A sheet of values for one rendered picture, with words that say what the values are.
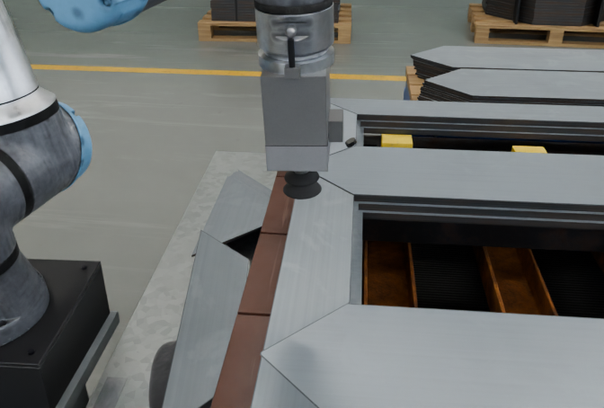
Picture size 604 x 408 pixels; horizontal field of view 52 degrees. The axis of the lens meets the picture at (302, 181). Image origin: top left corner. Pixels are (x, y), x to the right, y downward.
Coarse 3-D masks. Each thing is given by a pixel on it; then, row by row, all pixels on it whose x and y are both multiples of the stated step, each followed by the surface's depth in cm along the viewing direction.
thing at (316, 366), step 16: (320, 320) 70; (336, 320) 70; (304, 336) 68; (320, 336) 68; (336, 336) 68; (304, 352) 65; (320, 352) 65; (336, 352) 65; (288, 368) 63; (304, 368) 63; (320, 368) 63; (336, 368) 63; (304, 384) 62; (320, 384) 62; (336, 384) 62; (320, 400) 60; (336, 400) 60
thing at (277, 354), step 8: (288, 336) 68; (280, 344) 67; (288, 344) 67; (264, 352) 65; (272, 352) 65; (280, 352) 65; (288, 352) 65; (272, 360) 64; (280, 360) 64; (280, 368) 63
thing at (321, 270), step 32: (384, 128) 125; (416, 128) 125; (448, 128) 124; (480, 128) 124; (512, 128) 123; (544, 128) 123; (576, 128) 122; (320, 192) 97; (320, 224) 88; (352, 224) 88; (480, 224) 95; (512, 224) 94; (544, 224) 94; (576, 224) 93; (288, 256) 81; (320, 256) 81; (352, 256) 83; (288, 288) 75; (320, 288) 75; (352, 288) 77; (288, 320) 70
